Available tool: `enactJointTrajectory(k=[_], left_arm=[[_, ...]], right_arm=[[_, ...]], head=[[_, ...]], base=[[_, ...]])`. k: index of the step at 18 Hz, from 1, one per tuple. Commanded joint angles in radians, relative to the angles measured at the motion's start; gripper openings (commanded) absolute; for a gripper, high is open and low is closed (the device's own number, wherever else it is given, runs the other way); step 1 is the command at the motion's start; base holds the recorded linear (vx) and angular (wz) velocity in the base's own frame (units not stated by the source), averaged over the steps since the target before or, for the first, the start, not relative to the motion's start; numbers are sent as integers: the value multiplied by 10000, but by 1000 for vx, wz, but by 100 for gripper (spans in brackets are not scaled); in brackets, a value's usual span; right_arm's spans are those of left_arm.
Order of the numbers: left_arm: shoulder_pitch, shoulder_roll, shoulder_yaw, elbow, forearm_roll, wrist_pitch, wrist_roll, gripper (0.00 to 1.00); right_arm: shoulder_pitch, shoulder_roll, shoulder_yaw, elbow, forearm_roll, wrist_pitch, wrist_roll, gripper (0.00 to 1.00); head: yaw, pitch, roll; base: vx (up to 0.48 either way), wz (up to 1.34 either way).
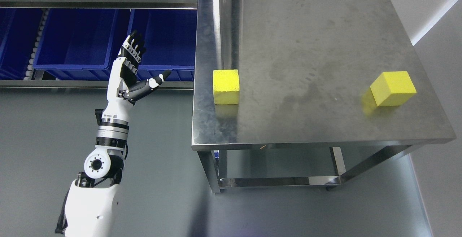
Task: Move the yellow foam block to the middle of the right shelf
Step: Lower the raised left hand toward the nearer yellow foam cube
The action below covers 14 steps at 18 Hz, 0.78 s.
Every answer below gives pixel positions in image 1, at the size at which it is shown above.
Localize blue plastic bin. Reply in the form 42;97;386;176
0;8;43;80
33;9;130;81
128;9;197;82

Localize white roller conveyor strip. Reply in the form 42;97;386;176
23;8;49;81

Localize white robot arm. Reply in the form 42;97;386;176
55;107;129;237

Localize stainless steel table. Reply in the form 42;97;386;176
191;0;456;194

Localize yellow foam block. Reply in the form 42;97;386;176
213;69;240;105
370;71;417;107

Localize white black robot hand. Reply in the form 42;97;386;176
101;30;172;125

